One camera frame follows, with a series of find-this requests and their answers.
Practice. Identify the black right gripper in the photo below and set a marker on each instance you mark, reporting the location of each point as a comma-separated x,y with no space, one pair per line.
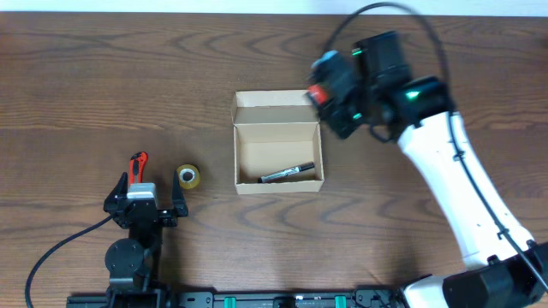
336,115

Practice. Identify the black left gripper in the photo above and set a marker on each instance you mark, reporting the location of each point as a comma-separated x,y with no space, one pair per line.
143,211

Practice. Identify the red black stapler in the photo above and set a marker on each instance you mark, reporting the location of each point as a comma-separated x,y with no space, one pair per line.
317,95

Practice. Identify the red utility knife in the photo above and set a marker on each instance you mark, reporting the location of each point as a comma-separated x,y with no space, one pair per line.
137,165

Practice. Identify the yellow clear tape roll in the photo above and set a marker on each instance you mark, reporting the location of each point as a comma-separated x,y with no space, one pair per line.
188,176

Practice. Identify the black capped white marker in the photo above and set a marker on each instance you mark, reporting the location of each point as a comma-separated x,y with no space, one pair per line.
286,173

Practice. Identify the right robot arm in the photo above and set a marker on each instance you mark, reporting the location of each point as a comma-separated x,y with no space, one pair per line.
505,266

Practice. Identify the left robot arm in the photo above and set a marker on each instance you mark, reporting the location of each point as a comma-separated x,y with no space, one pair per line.
133,262

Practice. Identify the open brown cardboard box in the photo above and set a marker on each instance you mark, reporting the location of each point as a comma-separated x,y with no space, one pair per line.
275,130

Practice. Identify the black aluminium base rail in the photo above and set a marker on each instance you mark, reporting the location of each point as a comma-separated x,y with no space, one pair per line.
359,298

